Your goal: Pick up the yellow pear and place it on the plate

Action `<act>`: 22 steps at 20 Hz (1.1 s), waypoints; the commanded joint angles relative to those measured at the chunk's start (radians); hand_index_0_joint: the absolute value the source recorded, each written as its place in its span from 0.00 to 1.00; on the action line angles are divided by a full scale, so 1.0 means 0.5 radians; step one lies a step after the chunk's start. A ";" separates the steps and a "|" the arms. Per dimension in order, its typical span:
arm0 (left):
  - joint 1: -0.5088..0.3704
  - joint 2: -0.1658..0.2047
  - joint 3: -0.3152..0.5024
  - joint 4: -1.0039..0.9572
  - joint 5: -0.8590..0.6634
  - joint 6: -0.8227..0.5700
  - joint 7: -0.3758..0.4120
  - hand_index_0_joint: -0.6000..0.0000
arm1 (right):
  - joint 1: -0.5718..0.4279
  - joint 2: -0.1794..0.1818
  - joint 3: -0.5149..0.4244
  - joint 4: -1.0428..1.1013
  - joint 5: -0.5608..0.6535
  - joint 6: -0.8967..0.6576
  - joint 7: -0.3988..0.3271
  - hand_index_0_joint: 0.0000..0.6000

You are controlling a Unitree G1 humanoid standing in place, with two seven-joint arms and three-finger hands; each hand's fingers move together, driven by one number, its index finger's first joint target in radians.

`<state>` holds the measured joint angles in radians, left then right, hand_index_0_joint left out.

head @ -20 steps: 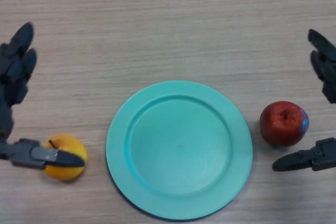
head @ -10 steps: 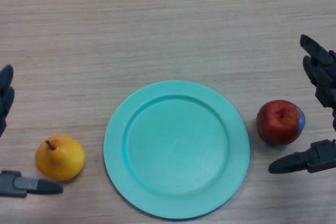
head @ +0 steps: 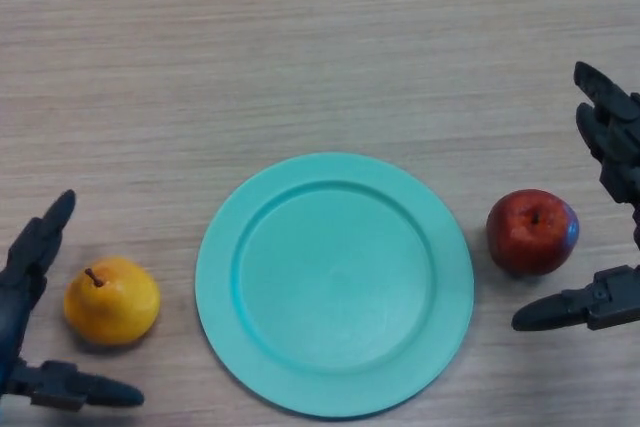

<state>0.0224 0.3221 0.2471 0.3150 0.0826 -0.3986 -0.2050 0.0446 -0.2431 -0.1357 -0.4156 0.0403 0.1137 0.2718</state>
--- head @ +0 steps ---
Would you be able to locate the yellow pear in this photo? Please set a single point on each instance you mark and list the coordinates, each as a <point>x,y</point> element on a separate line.
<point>112,304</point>

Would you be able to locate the green round plate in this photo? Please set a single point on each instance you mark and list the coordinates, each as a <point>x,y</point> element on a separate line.
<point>335,287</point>

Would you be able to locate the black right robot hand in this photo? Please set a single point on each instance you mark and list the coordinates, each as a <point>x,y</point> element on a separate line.
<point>615,147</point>

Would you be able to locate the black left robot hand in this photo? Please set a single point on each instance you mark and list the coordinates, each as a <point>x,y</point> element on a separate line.
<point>17,307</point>

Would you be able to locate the red apple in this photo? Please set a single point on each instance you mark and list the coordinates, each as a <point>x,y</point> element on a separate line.
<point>530,234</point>

